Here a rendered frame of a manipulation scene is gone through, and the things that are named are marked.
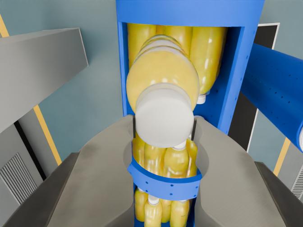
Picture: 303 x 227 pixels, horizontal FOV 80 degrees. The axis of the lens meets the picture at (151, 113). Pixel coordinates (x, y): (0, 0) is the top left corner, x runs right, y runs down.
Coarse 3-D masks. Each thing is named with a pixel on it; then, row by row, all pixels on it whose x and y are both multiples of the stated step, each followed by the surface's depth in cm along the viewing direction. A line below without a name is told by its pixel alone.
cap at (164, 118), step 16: (144, 96) 12; (160, 96) 11; (176, 96) 11; (144, 112) 11; (160, 112) 11; (176, 112) 11; (192, 112) 11; (144, 128) 12; (160, 128) 12; (176, 128) 12; (192, 128) 12; (160, 144) 12; (176, 144) 12
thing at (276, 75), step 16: (256, 48) 106; (256, 64) 92; (272, 64) 83; (288, 64) 77; (256, 80) 87; (272, 80) 77; (288, 80) 70; (256, 96) 86; (272, 96) 74; (288, 96) 66; (272, 112) 74; (288, 112) 64; (288, 128) 65
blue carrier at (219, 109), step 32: (128, 0) 30; (160, 0) 26; (192, 0) 25; (224, 0) 26; (256, 0) 28; (128, 64) 48; (224, 64) 49; (224, 96) 50; (224, 128) 40; (160, 192) 46; (192, 192) 46; (192, 224) 80
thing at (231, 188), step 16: (208, 128) 10; (208, 144) 9; (224, 144) 9; (208, 160) 8; (224, 160) 8; (240, 160) 8; (208, 176) 7; (224, 176) 7; (240, 176) 7; (256, 176) 8; (208, 192) 7; (224, 192) 7; (240, 192) 7; (256, 192) 7; (208, 208) 6; (224, 208) 6; (240, 208) 6; (256, 208) 6; (272, 208) 6; (208, 224) 6; (224, 224) 6; (240, 224) 6; (256, 224) 6; (272, 224) 6
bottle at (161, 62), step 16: (144, 48) 20; (160, 48) 16; (176, 48) 18; (144, 64) 14; (160, 64) 14; (176, 64) 14; (192, 64) 16; (128, 80) 16; (144, 80) 14; (160, 80) 13; (176, 80) 13; (192, 80) 14; (128, 96) 16; (192, 96) 14
